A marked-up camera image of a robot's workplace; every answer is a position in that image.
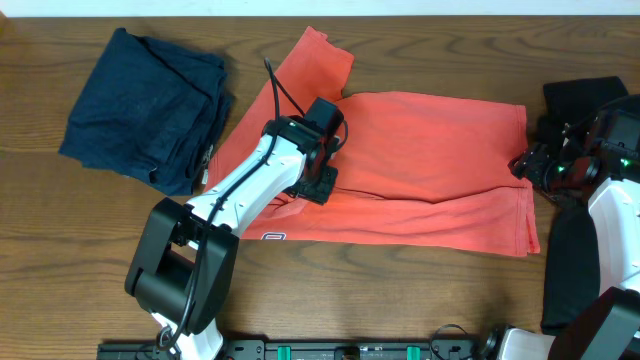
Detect orange red t-shirt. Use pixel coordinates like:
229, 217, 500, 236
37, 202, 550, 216
208, 28, 540, 256

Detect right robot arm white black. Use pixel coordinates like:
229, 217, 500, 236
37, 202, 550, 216
474, 98, 639, 359

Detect black clothes pile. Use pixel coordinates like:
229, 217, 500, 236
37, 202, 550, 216
536, 76, 639, 336

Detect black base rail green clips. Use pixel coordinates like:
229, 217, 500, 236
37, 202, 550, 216
96, 338, 480, 360

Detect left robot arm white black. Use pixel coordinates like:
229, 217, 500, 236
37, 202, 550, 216
125, 113, 344, 359

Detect folded navy blue shirt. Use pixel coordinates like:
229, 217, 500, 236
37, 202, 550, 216
59, 28, 232, 196

